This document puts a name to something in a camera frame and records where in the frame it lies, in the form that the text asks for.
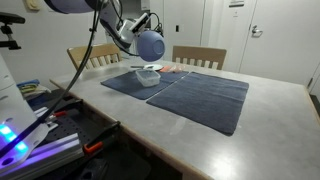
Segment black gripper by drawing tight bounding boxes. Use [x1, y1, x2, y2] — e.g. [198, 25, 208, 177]
[129, 28, 140, 51]

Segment blue plastic bowl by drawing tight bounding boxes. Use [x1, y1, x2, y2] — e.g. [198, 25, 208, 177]
[136, 29, 167, 63]

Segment clear plastic lunch box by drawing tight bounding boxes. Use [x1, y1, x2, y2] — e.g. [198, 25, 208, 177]
[135, 68, 162, 88]

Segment metal spoon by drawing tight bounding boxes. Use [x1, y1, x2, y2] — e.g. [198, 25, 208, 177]
[129, 65, 154, 70]

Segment wooden slat-back chair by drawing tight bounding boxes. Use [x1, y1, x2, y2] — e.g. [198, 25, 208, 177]
[171, 45, 228, 71]
[66, 42, 123, 73]

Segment dark blue placemat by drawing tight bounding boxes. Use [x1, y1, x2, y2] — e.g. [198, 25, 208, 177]
[100, 70, 189, 101]
[145, 71, 250, 137]

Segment clear orange snack wrapper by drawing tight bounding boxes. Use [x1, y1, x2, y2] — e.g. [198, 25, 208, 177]
[159, 64, 186, 74]

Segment white closet door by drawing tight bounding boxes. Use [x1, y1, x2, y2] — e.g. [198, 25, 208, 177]
[163, 0, 205, 63]

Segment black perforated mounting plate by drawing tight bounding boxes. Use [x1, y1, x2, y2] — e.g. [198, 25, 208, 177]
[39, 96, 118, 158]

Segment beige cloth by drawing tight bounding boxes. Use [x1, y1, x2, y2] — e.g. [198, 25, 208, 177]
[22, 84, 53, 101]

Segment silver metal blocks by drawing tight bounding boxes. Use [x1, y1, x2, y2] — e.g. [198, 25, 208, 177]
[33, 106, 60, 133]

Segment aluminium extrusion rails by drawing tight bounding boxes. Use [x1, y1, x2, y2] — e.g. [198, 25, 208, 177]
[0, 132, 85, 180]

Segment grey wrist camera bar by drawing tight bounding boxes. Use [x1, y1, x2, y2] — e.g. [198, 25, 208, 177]
[128, 12, 150, 33]

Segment thin black camera cable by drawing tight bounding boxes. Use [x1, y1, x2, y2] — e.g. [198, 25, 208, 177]
[145, 11, 165, 36]

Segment black clamp red handle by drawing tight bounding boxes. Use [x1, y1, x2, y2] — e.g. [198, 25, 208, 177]
[49, 98, 84, 118]

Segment black clamp orange handle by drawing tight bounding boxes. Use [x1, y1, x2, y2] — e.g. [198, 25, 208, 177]
[82, 120, 122, 155]

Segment beige wall thermostat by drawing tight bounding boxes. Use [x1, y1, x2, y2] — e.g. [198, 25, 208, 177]
[25, 0, 41, 12]

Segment wall sign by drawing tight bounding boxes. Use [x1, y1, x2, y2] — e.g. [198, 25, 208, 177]
[228, 0, 245, 8]

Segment silver door lever handle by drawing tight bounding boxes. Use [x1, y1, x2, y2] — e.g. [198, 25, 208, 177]
[251, 25, 264, 38]

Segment black camera on mount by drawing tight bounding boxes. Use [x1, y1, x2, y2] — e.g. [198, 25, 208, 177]
[0, 12, 26, 51]

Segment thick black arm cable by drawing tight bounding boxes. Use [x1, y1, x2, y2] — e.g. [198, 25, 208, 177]
[0, 0, 104, 159]

